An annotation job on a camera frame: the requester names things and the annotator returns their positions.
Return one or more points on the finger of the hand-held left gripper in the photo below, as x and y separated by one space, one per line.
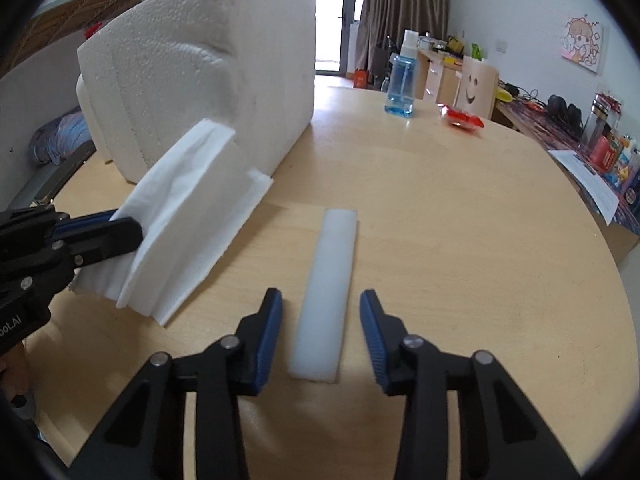
85 222
110 237

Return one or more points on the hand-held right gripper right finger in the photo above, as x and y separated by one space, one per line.
372 340

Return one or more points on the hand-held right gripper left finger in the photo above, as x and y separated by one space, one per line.
270 330

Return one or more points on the white plastic bar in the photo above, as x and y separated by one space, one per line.
327 285

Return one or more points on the white tissue stack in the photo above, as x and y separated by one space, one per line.
190 220

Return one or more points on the white foam box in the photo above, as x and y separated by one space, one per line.
200 60

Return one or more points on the red snack packet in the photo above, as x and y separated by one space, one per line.
462 119

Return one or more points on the blue liquid spray bottle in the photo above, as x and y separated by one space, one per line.
400 85

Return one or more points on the orange bag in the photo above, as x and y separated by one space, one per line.
361 79

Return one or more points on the printed paper sheet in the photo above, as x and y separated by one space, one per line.
585 180

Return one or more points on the wooden desk with drawers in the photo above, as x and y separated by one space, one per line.
437 77

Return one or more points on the yellow plastic bag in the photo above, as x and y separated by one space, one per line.
502 93

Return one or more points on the red can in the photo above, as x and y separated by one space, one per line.
602 152

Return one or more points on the black headphones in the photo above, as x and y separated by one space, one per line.
565 109

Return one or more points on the green packet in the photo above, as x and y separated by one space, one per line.
476 52

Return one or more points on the glass balcony door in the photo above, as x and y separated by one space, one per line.
330 15

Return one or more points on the clear thermos bottle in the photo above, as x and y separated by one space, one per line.
597 120

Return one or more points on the brown curtain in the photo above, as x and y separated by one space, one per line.
405 5

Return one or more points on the white wall socket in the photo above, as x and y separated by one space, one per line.
500 46

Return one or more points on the cartoon wall poster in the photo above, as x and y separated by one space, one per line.
582 42

